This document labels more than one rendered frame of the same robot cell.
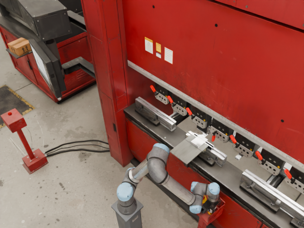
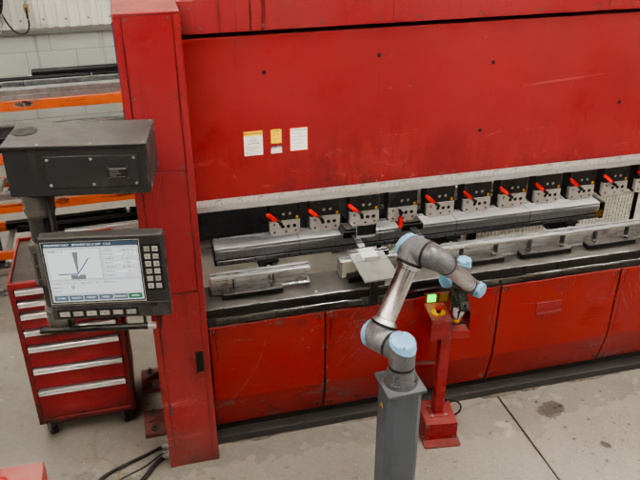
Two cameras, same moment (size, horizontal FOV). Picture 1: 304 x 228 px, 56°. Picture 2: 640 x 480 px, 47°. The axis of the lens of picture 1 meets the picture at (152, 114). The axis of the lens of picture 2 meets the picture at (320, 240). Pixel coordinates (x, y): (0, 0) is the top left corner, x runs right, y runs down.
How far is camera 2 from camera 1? 264 cm
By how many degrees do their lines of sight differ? 51
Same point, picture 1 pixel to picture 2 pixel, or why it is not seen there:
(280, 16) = (457, 12)
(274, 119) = (470, 134)
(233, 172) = not seen: hidden behind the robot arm
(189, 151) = (379, 267)
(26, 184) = not seen: outside the picture
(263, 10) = (438, 13)
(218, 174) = (421, 274)
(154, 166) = (439, 250)
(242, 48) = (418, 68)
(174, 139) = (327, 285)
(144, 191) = (296, 450)
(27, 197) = not seen: outside the picture
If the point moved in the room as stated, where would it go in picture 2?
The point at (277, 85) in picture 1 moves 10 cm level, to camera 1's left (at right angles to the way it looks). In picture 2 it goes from (466, 90) to (459, 96)
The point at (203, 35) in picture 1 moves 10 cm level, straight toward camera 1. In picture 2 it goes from (361, 77) to (379, 81)
